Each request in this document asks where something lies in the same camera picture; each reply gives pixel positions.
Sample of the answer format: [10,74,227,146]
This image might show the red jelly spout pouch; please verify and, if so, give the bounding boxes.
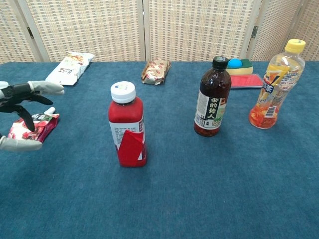
[7,107,60,144]

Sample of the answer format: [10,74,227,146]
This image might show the gold wrapped snack pack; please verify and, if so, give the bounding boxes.
[141,58,172,86]

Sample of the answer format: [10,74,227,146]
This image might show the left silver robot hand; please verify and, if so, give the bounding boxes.
[0,81,65,152]

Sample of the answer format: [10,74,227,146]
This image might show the yellow green sponge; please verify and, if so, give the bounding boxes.
[227,58,254,76]

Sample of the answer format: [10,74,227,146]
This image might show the iced tea bottle yellow cap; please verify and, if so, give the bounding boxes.
[248,39,307,129]

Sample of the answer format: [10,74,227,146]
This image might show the blue ball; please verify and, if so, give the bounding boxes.
[227,58,243,68]

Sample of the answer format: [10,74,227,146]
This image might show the dark tea bottle black cap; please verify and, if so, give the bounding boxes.
[193,56,232,137]

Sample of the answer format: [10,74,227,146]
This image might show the white snack bag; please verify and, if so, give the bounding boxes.
[45,51,95,87]

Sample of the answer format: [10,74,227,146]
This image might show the red juice bottle white cap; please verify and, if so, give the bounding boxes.
[108,81,148,168]

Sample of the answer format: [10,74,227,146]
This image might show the red ink pad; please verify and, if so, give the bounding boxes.
[229,73,265,90]

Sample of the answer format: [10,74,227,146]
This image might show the woven folding screen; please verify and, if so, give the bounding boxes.
[0,0,319,63]

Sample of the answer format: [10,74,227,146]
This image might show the blue table cloth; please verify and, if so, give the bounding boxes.
[0,61,319,239]

